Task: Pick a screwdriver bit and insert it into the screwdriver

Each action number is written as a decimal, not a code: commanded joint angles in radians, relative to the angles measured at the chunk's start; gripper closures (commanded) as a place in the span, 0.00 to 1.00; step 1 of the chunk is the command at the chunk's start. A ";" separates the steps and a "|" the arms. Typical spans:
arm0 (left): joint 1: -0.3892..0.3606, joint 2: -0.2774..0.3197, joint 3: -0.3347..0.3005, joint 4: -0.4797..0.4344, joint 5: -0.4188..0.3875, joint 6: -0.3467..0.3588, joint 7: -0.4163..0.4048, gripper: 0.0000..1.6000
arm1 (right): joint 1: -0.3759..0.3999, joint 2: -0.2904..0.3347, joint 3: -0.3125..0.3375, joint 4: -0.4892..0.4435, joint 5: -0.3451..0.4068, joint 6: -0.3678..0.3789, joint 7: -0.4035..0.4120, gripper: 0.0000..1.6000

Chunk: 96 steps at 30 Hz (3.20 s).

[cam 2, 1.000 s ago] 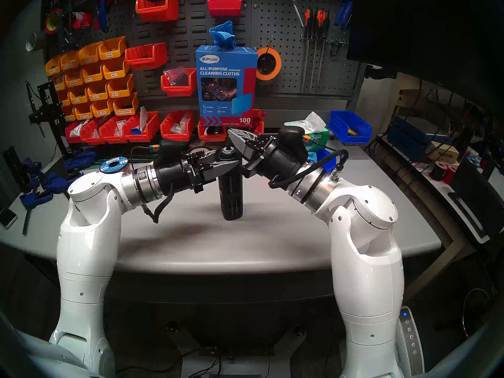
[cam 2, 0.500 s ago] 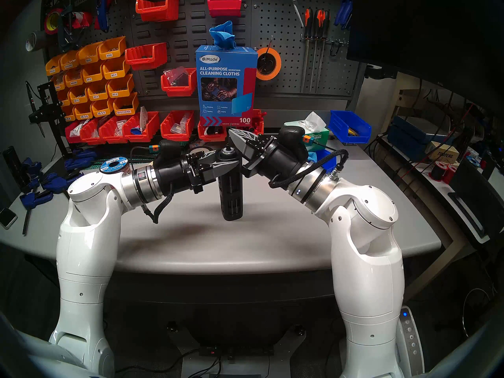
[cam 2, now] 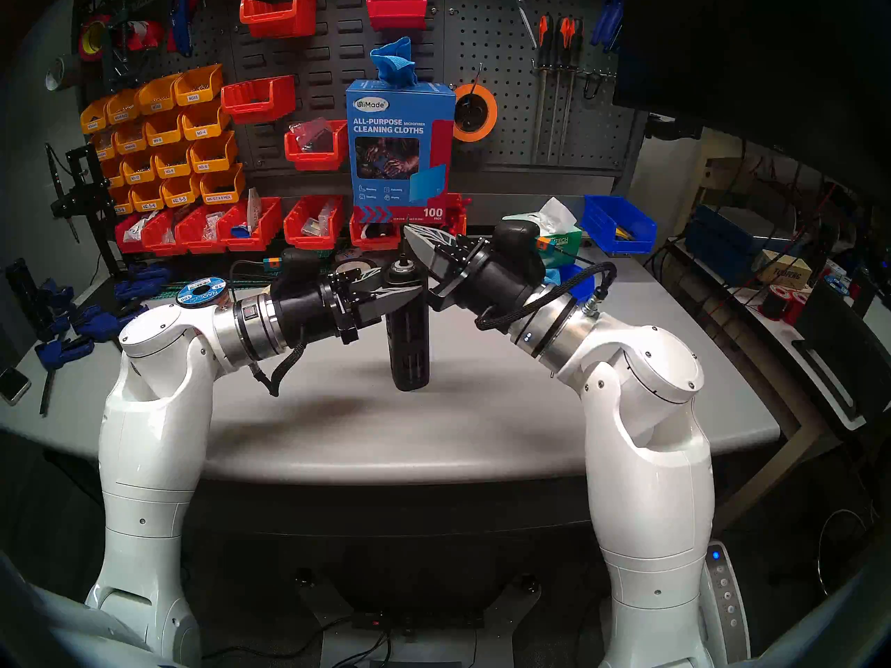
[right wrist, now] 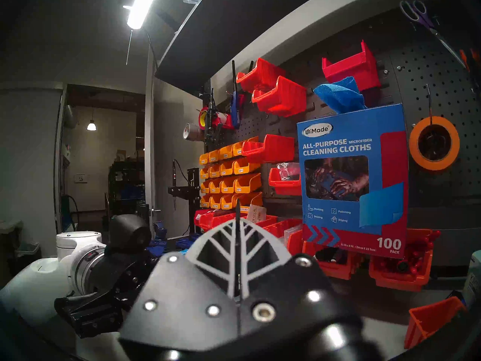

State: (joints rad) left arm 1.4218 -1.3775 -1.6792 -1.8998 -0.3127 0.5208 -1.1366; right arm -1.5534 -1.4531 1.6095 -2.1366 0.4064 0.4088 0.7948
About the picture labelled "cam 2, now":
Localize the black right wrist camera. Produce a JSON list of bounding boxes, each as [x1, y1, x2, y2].
[[493, 219, 551, 271]]

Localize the grey duct tape roll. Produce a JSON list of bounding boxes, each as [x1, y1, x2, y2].
[[45, 54, 77, 92]]

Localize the red yellow tape roll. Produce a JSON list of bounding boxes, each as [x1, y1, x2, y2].
[[77, 16, 112, 62]]

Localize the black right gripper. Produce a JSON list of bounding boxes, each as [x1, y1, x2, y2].
[[404, 223, 547, 321]]

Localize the blue cleaning cloths box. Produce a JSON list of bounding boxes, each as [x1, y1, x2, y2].
[[346, 79, 457, 223]]

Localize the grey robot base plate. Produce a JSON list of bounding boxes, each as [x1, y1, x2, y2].
[[292, 569, 544, 668]]

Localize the red wire spool blue label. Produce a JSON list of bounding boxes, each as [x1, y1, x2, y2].
[[175, 276, 232, 311]]

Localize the orange tape roll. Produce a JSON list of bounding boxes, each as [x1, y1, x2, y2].
[[452, 83, 498, 143]]

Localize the white tissue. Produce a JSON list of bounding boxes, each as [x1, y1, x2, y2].
[[537, 197, 578, 232]]

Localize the large blue plastic bin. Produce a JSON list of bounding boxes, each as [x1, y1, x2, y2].
[[581, 195, 657, 255]]

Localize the smartphone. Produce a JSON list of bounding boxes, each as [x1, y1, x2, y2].
[[0, 367, 32, 406]]

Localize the orange black handled screwdriver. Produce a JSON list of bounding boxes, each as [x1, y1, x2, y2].
[[557, 17, 575, 159], [533, 16, 555, 161]]

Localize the red white tape roll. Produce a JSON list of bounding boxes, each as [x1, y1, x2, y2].
[[125, 19, 166, 51]]

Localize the clear plastic bag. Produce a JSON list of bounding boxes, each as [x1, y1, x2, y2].
[[291, 119, 333, 152]]

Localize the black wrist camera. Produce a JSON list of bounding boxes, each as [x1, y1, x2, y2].
[[263, 246, 322, 293], [493, 219, 551, 271]]

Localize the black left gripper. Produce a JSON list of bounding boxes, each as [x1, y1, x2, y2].
[[268, 260, 425, 345]]

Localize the purple handled scissors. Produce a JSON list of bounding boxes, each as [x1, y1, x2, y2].
[[505, 0, 538, 48]]

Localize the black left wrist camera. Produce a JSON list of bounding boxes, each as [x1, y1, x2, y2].
[[263, 246, 322, 293]]

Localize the green cutting mat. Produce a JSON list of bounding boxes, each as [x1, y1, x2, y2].
[[150, 246, 328, 302]]

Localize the black monitor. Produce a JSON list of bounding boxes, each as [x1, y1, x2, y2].
[[613, 0, 891, 187]]

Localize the black rectangular case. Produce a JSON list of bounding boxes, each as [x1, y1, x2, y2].
[[6, 258, 42, 330]]

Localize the dark blue storage box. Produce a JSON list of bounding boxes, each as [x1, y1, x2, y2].
[[686, 204, 801, 285]]

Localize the green white Kimtech tissue box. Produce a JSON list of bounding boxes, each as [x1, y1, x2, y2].
[[539, 214, 584, 269]]

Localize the blue hanging clamp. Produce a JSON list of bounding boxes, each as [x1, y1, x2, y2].
[[592, 0, 625, 54]]

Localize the red plastic bin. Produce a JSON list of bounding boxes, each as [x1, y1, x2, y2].
[[217, 198, 283, 251], [284, 120, 349, 171], [221, 75, 297, 125], [416, 193, 468, 248], [174, 204, 227, 253], [366, 0, 428, 31], [141, 209, 182, 255], [284, 196, 344, 250], [115, 214, 150, 253], [349, 207, 402, 251], [240, 0, 317, 39]]

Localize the blue microfiber cloth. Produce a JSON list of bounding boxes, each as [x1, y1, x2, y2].
[[369, 37, 418, 88]]

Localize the black electric screwdriver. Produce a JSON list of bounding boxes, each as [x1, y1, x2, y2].
[[385, 256, 431, 392]]

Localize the white side desk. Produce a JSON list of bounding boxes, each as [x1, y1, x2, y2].
[[654, 235, 891, 438]]

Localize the small blue plastic bin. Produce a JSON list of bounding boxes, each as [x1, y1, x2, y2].
[[557, 267, 598, 302]]

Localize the brown cardboard box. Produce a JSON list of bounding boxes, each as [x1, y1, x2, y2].
[[755, 249, 814, 289]]

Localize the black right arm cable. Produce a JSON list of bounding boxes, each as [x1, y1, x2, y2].
[[475, 260, 620, 330]]

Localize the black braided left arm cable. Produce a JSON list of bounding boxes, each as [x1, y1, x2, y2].
[[251, 340, 307, 397]]

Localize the black metal stand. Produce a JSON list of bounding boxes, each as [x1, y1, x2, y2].
[[45, 143, 126, 278]]

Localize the dark grey pegboard panel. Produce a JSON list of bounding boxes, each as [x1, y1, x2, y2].
[[84, 0, 648, 187]]

